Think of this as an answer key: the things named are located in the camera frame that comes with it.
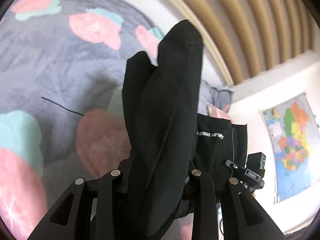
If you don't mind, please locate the pink pillow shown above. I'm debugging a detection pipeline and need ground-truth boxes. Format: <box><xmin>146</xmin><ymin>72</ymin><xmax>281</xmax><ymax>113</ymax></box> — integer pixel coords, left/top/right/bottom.
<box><xmin>207</xmin><ymin>104</ymin><xmax>231</xmax><ymax>121</ymax></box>

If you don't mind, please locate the black jacket with white lettering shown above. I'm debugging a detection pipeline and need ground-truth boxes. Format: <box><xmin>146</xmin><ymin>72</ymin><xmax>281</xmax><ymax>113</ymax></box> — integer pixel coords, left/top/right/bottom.
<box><xmin>122</xmin><ymin>20</ymin><xmax>247</xmax><ymax>239</ymax></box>

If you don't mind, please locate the grey scalloped pillow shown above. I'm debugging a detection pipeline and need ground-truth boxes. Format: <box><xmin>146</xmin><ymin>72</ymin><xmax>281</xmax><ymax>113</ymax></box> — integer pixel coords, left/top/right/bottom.
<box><xmin>198</xmin><ymin>80</ymin><xmax>234</xmax><ymax>115</ymax></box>

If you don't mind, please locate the colourful wall map poster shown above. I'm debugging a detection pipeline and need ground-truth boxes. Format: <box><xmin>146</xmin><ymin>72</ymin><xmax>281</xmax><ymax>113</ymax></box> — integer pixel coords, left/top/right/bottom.
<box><xmin>262</xmin><ymin>93</ymin><xmax>319</xmax><ymax>202</ymax></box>

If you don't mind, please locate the grey floral bed blanket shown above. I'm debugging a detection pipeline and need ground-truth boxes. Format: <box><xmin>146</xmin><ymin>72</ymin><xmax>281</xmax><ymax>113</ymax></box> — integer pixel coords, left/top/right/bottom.
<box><xmin>0</xmin><ymin>0</ymin><xmax>233</xmax><ymax>240</ymax></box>

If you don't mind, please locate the wooden slatted headboard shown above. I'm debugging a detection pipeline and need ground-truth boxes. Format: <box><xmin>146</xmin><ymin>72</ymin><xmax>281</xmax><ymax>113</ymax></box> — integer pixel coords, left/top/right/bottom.
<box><xmin>167</xmin><ymin>0</ymin><xmax>319</xmax><ymax>85</ymax></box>

